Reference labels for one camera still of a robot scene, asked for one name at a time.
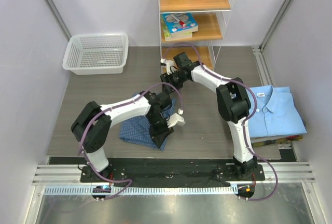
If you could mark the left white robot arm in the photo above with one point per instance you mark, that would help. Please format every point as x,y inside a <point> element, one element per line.
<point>93,124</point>

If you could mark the blue children's book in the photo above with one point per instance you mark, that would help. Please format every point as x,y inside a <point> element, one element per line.
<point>175,28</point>

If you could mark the dark blue checkered shirt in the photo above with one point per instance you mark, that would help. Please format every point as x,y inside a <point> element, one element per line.
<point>136,130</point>

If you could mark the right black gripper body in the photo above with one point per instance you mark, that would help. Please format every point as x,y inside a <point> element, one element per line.
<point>176,79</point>

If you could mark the white plastic laundry basket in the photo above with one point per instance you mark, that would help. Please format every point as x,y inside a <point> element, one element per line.
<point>96,54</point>

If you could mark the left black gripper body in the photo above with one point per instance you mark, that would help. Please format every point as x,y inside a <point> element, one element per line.
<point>158,125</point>

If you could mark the aluminium rail frame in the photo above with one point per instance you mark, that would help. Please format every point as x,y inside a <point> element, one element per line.
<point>64,180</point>

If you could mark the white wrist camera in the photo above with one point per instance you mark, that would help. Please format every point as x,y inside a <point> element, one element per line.
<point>169,65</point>
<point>176,119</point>

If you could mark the folded shirts pile underneath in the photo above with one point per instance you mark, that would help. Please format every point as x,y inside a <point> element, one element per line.
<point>271,140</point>

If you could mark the black mounting base plate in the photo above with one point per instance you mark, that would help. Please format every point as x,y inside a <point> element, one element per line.
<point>167,171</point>

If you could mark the folded light blue shirt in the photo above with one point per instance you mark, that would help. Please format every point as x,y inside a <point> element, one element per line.
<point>276,114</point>

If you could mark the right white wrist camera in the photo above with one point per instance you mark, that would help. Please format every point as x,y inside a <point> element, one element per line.
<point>169,65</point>

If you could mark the green book underneath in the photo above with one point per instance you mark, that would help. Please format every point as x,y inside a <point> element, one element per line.
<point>166,35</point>

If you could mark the red white marker pen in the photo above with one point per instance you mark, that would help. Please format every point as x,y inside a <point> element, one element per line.
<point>181,23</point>

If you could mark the white wire wooden shelf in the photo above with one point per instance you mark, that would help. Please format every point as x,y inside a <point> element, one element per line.
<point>212,17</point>

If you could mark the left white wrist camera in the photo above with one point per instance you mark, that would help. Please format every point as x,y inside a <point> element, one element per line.
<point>176,119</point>

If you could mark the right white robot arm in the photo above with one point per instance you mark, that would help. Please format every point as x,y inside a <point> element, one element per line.
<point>232,101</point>

